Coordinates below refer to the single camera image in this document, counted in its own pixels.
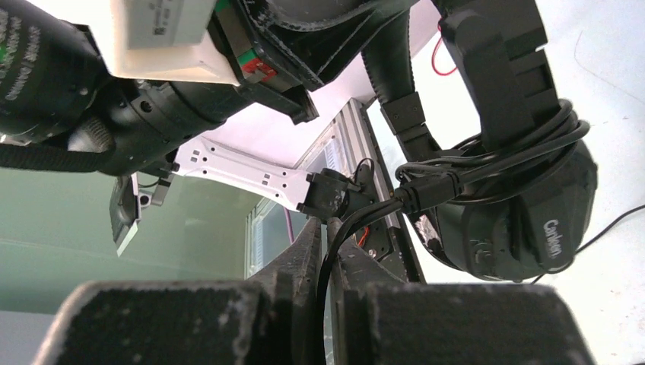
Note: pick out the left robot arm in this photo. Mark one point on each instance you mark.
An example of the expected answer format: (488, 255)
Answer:
(135, 86)

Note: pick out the aluminium frame rail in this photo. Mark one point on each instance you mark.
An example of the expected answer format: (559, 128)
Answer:
(266, 224)

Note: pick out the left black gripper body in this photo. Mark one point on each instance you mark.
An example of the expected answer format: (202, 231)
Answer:
(279, 51)

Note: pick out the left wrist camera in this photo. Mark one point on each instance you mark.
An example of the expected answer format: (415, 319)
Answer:
(160, 41)

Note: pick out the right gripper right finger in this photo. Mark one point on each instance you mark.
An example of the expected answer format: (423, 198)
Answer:
(379, 319)

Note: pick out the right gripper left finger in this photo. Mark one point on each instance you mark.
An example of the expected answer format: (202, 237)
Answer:
(264, 319)

